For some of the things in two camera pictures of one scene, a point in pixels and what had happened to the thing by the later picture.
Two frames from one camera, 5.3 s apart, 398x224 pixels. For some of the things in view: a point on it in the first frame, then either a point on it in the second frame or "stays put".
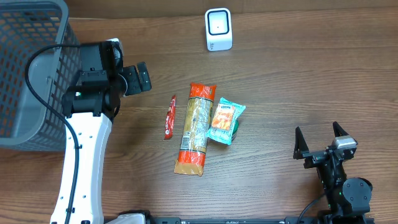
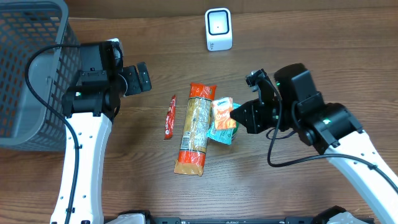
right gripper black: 319,155 to 259,116
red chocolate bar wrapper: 170,119 stays put
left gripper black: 133,80 stays put
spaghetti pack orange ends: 196,130 stays put
